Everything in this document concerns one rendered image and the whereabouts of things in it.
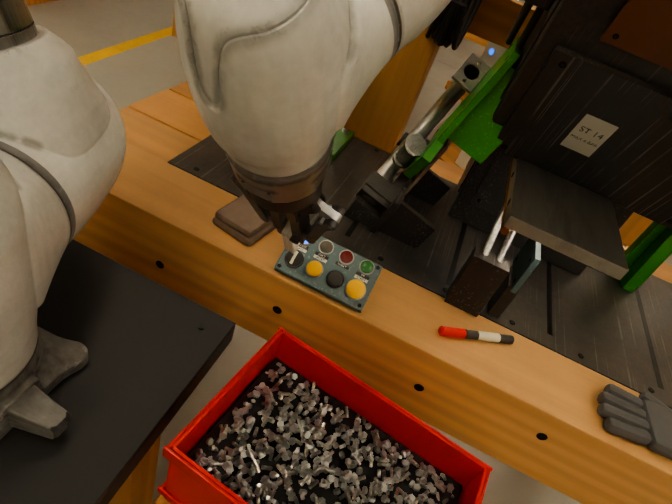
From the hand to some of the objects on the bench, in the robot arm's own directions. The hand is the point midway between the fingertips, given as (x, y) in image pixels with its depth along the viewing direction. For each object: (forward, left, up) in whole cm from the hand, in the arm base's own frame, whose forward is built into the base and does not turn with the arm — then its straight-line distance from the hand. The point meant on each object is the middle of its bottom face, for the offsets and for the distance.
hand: (293, 234), depth 63 cm
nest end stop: (+28, -6, -10) cm, 31 cm away
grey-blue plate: (+22, -33, -12) cm, 42 cm away
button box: (+9, -5, -16) cm, 19 cm away
